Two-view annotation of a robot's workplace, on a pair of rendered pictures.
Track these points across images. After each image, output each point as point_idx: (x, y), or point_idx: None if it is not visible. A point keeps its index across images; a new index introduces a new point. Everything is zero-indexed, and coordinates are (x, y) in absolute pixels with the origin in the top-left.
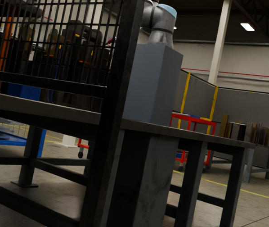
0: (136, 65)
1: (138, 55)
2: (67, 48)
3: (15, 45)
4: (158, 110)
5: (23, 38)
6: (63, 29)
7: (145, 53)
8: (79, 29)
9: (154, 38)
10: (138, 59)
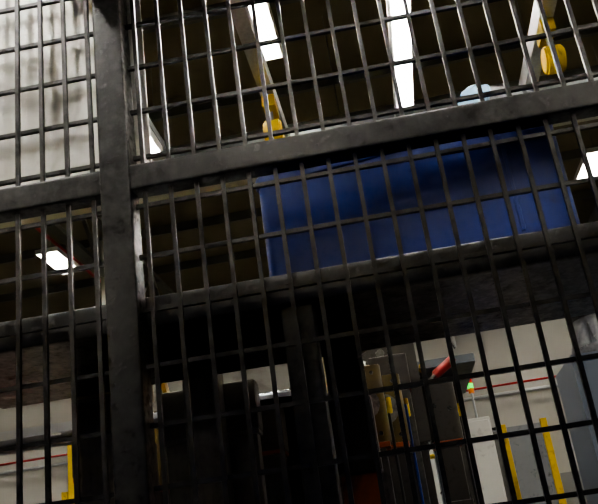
0: None
1: None
2: (413, 413)
3: (288, 441)
4: None
5: (375, 405)
6: (371, 361)
7: None
8: (404, 352)
9: None
10: None
